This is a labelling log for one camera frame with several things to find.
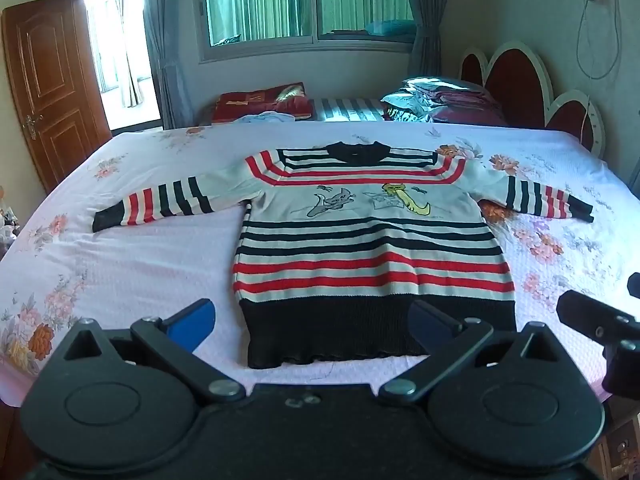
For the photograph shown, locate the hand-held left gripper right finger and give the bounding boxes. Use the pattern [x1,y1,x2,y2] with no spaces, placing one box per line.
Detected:
[378,300,573,406]

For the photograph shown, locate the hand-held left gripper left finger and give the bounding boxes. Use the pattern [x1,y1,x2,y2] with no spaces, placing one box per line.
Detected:
[50,298,247,405]

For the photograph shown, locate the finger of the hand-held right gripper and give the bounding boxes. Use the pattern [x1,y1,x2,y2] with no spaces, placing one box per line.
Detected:
[556,289,640,357]

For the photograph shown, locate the striped knit sweater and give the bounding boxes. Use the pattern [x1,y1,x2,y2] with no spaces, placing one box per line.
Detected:
[92,141,596,370]

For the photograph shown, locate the wooden bedside cabinet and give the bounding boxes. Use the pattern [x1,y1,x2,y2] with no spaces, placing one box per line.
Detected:
[597,390,640,480]

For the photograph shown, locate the floral bed sheet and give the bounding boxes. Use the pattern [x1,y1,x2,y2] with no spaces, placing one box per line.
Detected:
[0,122,640,406]

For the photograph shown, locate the white plastic bags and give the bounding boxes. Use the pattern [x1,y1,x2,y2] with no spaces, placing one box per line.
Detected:
[0,185,21,256]

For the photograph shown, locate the light blue crumpled cloth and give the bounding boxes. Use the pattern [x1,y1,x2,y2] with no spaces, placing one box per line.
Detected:
[235,111,296,126]

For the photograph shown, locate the pile of pillows and quilts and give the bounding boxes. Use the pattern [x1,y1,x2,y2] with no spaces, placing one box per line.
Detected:
[381,76,508,125]

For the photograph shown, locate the red folded blanket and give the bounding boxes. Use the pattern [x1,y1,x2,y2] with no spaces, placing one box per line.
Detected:
[211,81,313,125]

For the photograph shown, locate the striped mattress cover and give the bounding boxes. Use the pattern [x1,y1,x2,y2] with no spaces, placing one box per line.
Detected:
[310,96,388,122]

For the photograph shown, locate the red scalloped headboard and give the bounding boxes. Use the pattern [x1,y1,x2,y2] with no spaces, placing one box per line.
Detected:
[459,41,608,158]

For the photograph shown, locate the brown wooden door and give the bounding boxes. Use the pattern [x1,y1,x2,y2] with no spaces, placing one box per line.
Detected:
[1,0,113,193]

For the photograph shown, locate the grey window curtain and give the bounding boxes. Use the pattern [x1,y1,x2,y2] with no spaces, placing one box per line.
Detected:
[400,0,468,78]
[137,0,201,131]

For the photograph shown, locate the sheer doorway curtain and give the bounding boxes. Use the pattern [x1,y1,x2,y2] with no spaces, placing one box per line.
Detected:
[82,0,151,108]

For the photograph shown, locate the teal cloth on windowsill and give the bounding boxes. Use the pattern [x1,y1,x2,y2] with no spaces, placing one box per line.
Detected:
[365,19,417,37]

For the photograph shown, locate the sliding glass window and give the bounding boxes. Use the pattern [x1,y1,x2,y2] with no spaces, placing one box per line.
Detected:
[197,0,418,63]

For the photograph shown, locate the white hanging cable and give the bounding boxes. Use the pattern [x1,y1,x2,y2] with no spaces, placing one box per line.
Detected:
[576,0,621,81]

